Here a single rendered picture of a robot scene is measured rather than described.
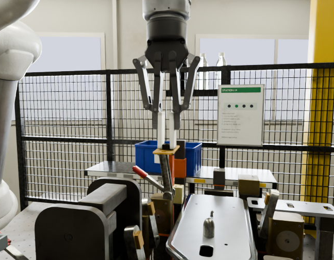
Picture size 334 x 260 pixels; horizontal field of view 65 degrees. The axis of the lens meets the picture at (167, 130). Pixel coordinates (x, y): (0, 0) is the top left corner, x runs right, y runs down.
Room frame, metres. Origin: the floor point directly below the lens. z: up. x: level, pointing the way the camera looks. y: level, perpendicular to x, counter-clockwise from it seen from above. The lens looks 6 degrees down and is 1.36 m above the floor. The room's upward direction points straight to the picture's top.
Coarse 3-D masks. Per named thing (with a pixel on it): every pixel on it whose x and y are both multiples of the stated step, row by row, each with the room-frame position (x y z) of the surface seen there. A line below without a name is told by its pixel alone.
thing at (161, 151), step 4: (164, 144) 0.50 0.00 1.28; (168, 144) 0.50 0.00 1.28; (164, 148) 0.49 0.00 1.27; (168, 148) 0.49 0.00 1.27; (176, 148) 0.51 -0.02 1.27; (156, 152) 0.46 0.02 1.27; (160, 152) 0.46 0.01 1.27; (164, 152) 0.46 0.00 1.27; (168, 152) 0.46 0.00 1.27; (172, 152) 0.46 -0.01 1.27
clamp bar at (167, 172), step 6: (162, 156) 0.82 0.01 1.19; (162, 162) 0.82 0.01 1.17; (168, 162) 0.85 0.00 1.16; (162, 168) 0.82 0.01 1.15; (168, 168) 0.85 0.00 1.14; (162, 174) 0.82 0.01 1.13; (168, 174) 0.82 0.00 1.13; (162, 180) 0.82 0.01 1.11; (168, 180) 0.82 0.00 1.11; (168, 186) 0.82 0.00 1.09
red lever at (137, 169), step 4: (132, 168) 0.86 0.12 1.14; (136, 168) 0.85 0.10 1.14; (136, 172) 0.85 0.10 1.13; (140, 172) 0.85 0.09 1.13; (144, 172) 0.85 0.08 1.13; (140, 176) 0.85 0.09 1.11; (144, 176) 0.84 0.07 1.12; (148, 176) 0.85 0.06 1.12; (148, 180) 0.84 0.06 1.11; (152, 180) 0.84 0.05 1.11; (152, 184) 0.84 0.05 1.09; (156, 184) 0.84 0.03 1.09; (160, 184) 0.85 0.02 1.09; (160, 188) 0.83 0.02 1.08
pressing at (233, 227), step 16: (192, 208) 0.86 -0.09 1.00; (208, 208) 0.86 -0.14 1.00; (224, 208) 0.86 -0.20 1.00; (240, 208) 0.86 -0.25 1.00; (176, 224) 0.73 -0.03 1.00; (192, 224) 0.74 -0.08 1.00; (224, 224) 0.74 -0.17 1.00; (240, 224) 0.74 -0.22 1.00; (176, 240) 0.65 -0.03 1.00; (192, 240) 0.65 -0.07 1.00; (208, 240) 0.65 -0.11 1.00; (224, 240) 0.65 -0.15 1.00; (240, 240) 0.65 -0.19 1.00; (176, 256) 0.58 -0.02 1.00; (192, 256) 0.58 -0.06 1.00; (224, 256) 0.58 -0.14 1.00; (240, 256) 0.58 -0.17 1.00; (256, 256) 0.59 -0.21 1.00
